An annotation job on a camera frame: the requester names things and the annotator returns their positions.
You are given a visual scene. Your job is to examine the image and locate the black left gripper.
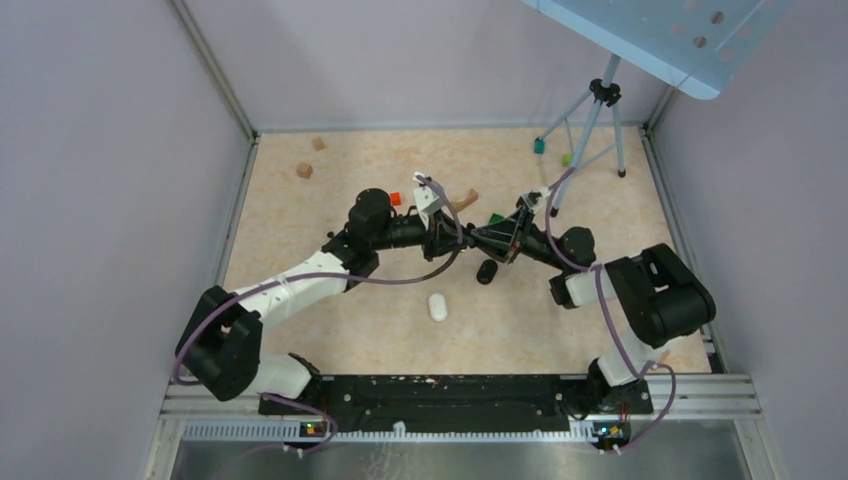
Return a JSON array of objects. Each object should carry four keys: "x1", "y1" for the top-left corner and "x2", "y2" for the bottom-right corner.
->
[{"x1": 372, "y1": 209, "x2": 475, "y2": 263}]

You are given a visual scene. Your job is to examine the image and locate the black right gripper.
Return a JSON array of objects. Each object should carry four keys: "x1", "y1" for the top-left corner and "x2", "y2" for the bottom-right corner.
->
[{"x1": 470, "y1": 206, "x2": 567, "y2": 272}]

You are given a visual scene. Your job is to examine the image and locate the black earbud charging case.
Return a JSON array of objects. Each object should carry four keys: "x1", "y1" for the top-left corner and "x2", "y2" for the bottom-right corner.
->
[{"x1": 475, "y1": 259, "x2": 499, "y2": 285}]

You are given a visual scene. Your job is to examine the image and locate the white earbud charging case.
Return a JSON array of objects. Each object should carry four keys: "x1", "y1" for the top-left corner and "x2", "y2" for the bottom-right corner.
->
[{"x1": 427, "y1": 293, "x2": 449, "y2": 322}]

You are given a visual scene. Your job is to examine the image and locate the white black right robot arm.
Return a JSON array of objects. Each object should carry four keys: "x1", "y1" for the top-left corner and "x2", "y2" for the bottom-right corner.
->
[{"x1": 465, "y1": 207, "x2": 716, "y2": 412}]

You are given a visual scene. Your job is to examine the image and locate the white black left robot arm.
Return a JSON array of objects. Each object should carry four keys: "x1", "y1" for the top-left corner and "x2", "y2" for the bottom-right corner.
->
[{"x1": 172, "y1": 184, "x2": 470, "y2": 414}]

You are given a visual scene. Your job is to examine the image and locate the brown wooden arch block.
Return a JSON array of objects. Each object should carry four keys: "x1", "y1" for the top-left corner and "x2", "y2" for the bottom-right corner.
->
[{"x1": 454, "y1": 189, "x2": 479, "y2": 211}]

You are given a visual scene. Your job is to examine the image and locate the grey tripod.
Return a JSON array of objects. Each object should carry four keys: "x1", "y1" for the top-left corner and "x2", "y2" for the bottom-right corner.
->
[{"x1": 537, "y1": 54, "x2": 627, "y2": 216}]

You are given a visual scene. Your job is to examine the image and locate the light blue perforated panel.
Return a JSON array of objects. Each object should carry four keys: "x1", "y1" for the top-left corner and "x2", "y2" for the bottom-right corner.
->
[{"x1": 525, "y1": 0, "x2": 793, "y2": 100}]

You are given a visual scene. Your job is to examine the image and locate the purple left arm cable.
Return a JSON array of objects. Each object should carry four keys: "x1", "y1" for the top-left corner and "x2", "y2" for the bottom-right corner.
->
[{"x1": 172, "y1": 175, "x2": 465, "y2": 457}]

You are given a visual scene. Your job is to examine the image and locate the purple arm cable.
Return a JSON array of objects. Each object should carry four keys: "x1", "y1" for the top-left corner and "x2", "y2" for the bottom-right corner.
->
[
  {"x1": 544, "y1": 166, "x2": 678, "y2": 455},
  {"x1": 172, "y1": 175, "x2": 465, "y2": 457}
]

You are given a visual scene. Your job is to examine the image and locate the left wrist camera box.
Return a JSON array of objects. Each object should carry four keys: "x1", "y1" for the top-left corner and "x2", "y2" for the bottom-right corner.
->
[{"x1": 413, "y1": 172, "x2": 445, "y2": 216}]

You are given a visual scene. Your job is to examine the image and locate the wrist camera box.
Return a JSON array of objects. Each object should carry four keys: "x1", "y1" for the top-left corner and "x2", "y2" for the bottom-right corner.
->
[
  {"x1": 413, "y1": 172, "x2": 445, "y2": 216},
  {"x1": 516, "y1": 187, "x2": 550, "y2": 213}
]

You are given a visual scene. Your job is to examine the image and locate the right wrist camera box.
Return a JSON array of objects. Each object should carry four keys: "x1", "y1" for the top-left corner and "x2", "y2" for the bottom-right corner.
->
[{"x1": 516, "y1": 187, "x2": 550, "y2": 213}]

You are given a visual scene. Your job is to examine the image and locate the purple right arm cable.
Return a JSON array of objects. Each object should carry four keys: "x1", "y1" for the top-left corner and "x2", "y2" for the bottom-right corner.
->
[{"x1": 544, "y1": 166, "x2": 678, "y2": 455}]

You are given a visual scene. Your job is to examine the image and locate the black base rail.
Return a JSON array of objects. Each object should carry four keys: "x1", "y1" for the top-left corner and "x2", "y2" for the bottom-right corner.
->
[{"x1": 299, "y1": 374, "x2": 654, "y2": 434}]

